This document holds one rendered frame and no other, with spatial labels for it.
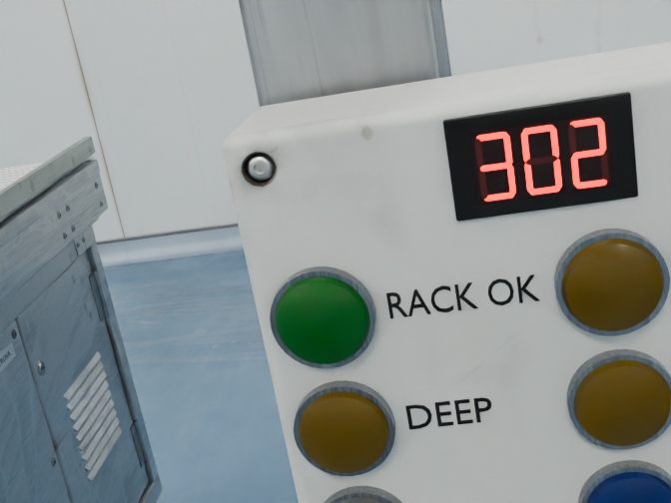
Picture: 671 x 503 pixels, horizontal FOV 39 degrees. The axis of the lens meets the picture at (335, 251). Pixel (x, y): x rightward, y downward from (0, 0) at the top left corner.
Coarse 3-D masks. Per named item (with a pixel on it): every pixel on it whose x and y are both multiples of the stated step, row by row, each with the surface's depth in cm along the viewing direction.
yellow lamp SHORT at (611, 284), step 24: (624, 240) 25; (576, 264) 25; (600, 264) 25; (624, 264) 25; (648, 264) 25; (576, 288) 25; (600, 288) 25; (624, 288) 25; (648, 288) 25; (576, 312) 26; (600, 312) 26; (624, 312) 25; (648, 312) 26
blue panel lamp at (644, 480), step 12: (612, 480) 27; (624, 480) 27; (636, 480) 27; (648, 480) 27; (660, 480) 27; (600, 492) 28; (612, 492) 27; (624, 492) 27; (636, 492) 27; (648, 492) 27; (660, 492) 27
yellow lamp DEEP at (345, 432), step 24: (312, 408) 28; (336, 408) 27; (360, 408) 27; (312, 432) 28; (336, 432) 28; (360, 432) 27; (384, 432) 28; (312, 456) 28; (336, 456) 28; (360, 456) 28
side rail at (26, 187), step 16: (80, 144) 173; (48, 160) 162; (64, 160) 166; (80, 160) 172; (32, 176) 153; (48, 176) 159; (0, 192) 144; (16, 192) 147; (32, 192) 152; (0, 208) 141
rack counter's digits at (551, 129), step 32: (512, 128) 25; (544, 128) 24; (576, 128) 24; (608, 128) 24; (480, 160) 25; (512, 160) 25; (544, 160) 25; (576, 160) 25; (608, 160) 25; (480, 192) 25; (512, 192) 25; (544, 192) 25; (576, 192) 25
